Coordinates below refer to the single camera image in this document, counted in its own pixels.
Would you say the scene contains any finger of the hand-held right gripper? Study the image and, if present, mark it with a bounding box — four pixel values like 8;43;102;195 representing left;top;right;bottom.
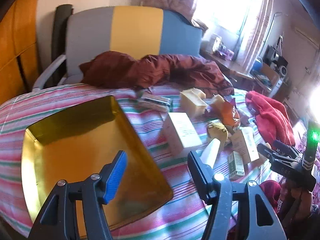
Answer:
257;143;282;164
273;140;304;158

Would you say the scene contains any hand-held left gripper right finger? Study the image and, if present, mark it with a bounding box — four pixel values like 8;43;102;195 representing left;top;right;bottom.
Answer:
187;151;288;240

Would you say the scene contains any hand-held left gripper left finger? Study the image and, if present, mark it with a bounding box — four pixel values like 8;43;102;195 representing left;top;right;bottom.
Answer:
28;151;128;240

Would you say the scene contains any white tube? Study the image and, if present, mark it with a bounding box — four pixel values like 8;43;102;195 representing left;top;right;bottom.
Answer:
201;139;221;167

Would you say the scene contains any small green white box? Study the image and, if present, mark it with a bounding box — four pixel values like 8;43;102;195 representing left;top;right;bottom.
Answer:
227;151;245;180

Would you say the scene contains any large white box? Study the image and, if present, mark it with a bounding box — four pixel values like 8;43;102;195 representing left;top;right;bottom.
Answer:
161;112;202;155

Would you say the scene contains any yellow sock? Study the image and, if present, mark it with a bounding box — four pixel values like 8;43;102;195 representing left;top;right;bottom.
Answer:
206;120;228;145

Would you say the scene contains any gold metal tray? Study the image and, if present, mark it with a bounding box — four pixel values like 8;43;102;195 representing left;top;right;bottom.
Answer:
21;95;174;230

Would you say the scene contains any orange snack bag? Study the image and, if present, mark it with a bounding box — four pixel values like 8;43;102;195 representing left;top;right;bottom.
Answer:
216;99;241;130

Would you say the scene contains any large yellow foam sponge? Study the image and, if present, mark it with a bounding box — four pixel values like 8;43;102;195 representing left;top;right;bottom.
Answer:
180;90;208;118

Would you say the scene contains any clear biscuit packet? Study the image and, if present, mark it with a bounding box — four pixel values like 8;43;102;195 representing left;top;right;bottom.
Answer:
137;94;174;112

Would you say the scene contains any person's right hand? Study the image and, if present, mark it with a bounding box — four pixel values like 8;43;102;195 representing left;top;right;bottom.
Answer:
285;180;314;219

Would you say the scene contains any red cloth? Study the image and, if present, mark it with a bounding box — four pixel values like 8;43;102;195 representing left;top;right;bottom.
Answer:
245;91;296;147

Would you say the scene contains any blue bucket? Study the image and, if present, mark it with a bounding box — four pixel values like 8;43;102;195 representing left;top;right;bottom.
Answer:
252;57;263;72

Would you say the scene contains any black radio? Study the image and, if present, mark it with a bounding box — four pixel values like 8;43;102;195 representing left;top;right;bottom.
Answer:
265;45;289;77

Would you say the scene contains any wooden desk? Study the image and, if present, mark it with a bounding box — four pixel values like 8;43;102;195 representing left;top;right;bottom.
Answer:
200;47;273;93

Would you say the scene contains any purple box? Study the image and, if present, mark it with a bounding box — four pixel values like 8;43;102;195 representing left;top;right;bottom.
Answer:
217;49;235;60

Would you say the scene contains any maroon jacket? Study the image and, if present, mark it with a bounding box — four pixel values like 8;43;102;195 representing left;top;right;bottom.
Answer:
79;51;234;96

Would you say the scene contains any white container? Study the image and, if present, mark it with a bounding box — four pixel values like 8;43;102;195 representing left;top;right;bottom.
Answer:
209;34;223;52

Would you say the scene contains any pink striped curtain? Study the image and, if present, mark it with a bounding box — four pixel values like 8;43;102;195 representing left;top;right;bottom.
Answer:
235;0;275;73

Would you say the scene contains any grey yellow blue chair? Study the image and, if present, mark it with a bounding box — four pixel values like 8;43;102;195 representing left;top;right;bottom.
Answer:
32;6;203;92

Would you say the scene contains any bright window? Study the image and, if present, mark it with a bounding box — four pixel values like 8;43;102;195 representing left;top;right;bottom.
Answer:
192;0;260;34

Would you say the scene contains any black rolled mat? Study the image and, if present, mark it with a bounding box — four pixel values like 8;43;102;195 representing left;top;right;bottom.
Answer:
51;4;73;80

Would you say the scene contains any orange wooden wardrobe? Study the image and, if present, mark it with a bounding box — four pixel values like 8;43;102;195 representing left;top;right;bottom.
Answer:
0;0;43;105

